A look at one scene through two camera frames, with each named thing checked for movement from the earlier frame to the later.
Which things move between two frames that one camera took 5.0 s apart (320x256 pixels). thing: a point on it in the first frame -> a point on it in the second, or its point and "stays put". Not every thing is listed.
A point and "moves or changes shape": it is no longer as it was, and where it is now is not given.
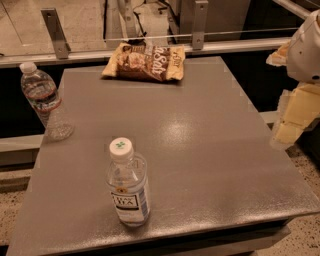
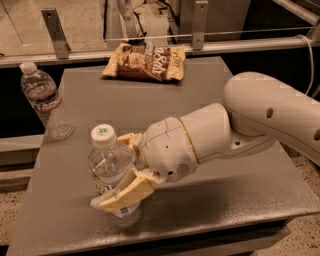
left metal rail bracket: [57, 32] stays put
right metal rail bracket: [200, 15] stays put
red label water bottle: [44, 97] stays put
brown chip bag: [157, 62] stays put
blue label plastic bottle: [126, 177] moves or changes shape
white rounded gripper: [306, 53] -> [165, 149]
